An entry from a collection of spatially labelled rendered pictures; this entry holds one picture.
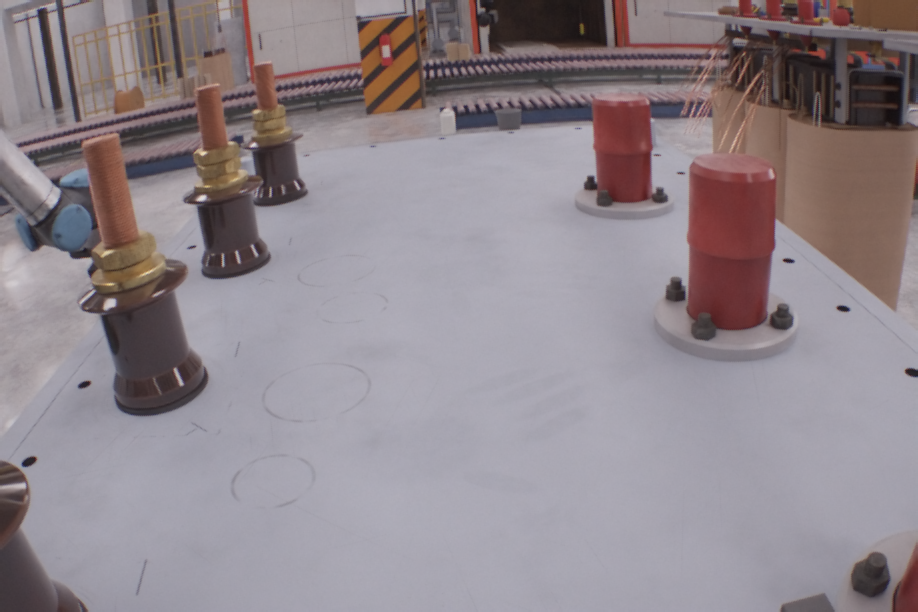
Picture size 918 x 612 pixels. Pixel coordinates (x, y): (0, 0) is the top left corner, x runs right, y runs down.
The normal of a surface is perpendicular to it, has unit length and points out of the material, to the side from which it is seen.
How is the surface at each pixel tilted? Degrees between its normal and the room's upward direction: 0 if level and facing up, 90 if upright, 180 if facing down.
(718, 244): 89
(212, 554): 0
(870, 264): 90
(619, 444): 0
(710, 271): 90
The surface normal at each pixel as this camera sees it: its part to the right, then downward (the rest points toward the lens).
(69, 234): 0.85, 0.22
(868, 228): 0.05, 0.41
